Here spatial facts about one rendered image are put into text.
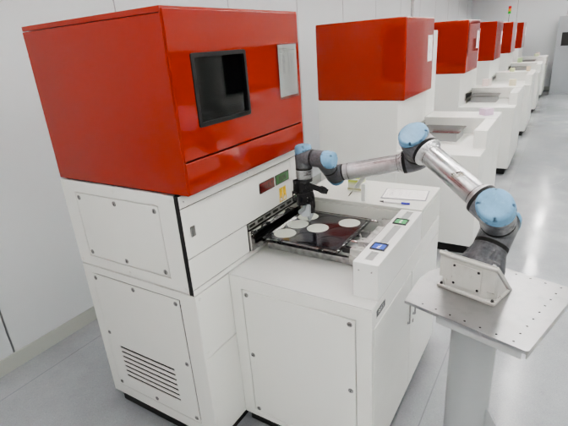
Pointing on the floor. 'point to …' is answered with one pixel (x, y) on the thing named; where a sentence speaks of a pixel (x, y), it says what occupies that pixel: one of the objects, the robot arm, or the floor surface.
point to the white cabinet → (330, 349)
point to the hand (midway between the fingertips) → (310, 218)
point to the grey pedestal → (468, 382)
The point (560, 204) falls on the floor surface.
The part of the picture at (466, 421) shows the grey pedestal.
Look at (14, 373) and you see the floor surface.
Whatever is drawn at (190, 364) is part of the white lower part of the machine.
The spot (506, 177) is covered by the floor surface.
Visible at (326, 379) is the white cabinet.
